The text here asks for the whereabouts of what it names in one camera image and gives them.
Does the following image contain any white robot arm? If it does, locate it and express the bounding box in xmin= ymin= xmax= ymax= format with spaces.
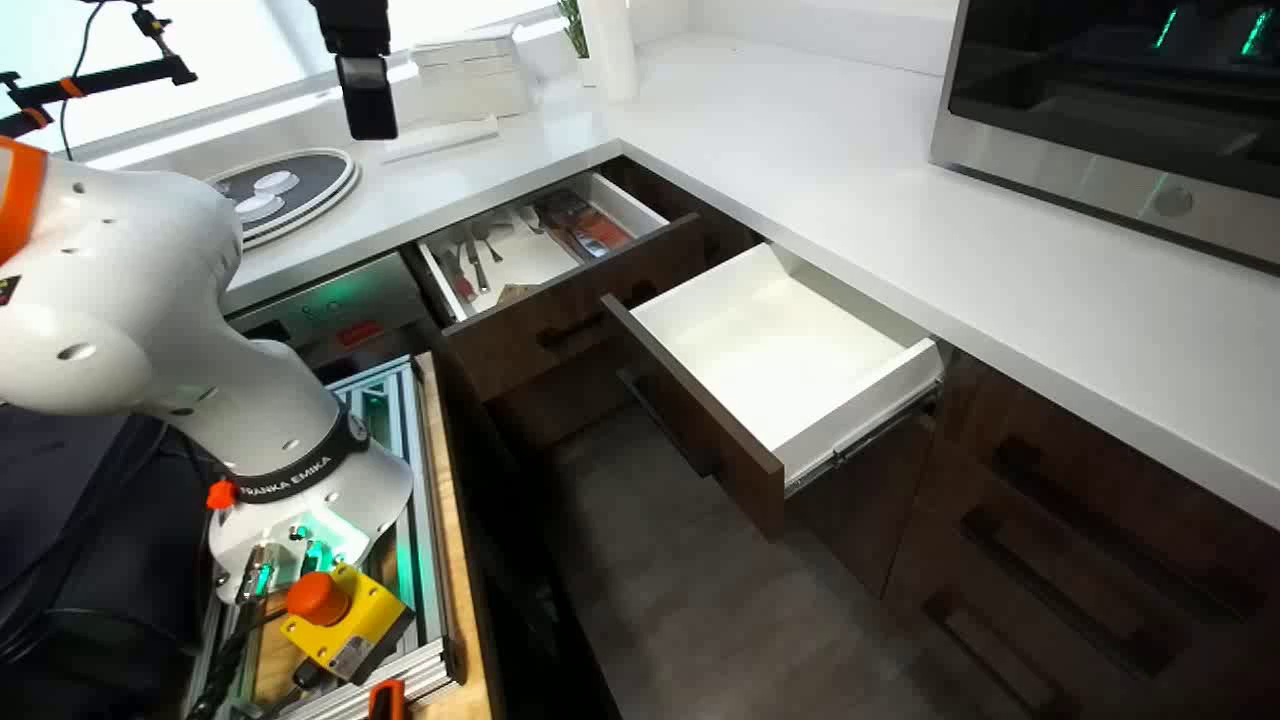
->
xmin=0 ymin=51 xmax=414 ymax=597

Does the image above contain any yellow emergency stop box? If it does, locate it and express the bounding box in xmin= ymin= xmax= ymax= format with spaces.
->
xmin=284 ymin=562 xmax=407 ymax=685

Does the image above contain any black camera tripod arm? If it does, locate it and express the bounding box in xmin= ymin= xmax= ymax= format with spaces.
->
xmin=0 ymin=0 xmax=197 ymax=134

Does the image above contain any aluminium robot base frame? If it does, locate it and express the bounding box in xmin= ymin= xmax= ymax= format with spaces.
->
xmin=184 ymin=352 xmax=471 ymax=720

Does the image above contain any open white right drawer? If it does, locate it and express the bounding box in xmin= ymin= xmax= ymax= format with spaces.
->
xmin=604 ymin=244 xmax=946 ymax=500

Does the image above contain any round black stove plate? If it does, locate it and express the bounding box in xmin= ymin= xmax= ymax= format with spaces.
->
xmin=217 ymin=151 xmax=361 ymax=246

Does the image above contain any dark wooden lower cabinet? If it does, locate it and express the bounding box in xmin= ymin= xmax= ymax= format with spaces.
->
xmin=795 ymin=355 xmax=1280 ymax=720

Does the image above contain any stainless steel oven front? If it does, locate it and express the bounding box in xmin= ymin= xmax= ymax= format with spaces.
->
xmin=234 ymin=252 xmax=435 ymax=378

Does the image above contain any stainless steel microwave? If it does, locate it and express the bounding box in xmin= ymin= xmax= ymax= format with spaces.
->
xmin=932 ymin=0 xmax=1280 ymax=270

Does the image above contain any drawer with cutlery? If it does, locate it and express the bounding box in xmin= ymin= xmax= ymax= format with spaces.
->
xmin=414 ymin=171 xmax=699 ymax=404

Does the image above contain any white paper towel roll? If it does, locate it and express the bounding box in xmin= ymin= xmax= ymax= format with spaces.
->
xmin=582 ymin=0 xmax=640 ymax=99

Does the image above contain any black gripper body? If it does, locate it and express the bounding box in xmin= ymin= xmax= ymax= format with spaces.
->
xmin=311 ymin=0 xmax=398 ymax=138

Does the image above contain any black bag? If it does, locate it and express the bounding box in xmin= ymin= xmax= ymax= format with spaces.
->
xmin=0 ymin=406 xmax=209 ymax=720

